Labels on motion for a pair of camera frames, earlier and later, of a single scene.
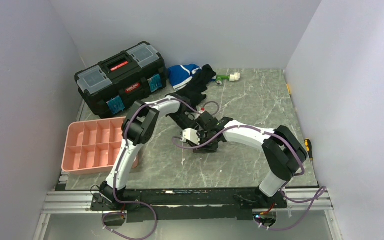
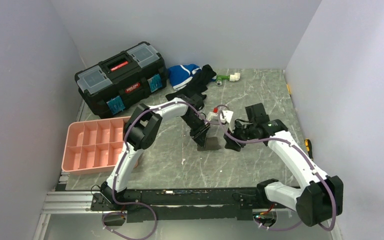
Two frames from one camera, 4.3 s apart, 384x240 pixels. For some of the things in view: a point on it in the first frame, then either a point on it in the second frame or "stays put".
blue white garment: (179, 76) stays put
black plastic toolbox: (130, 76) stays put
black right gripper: (209, 150) -> (231, 143)
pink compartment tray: (93, 145) stays put
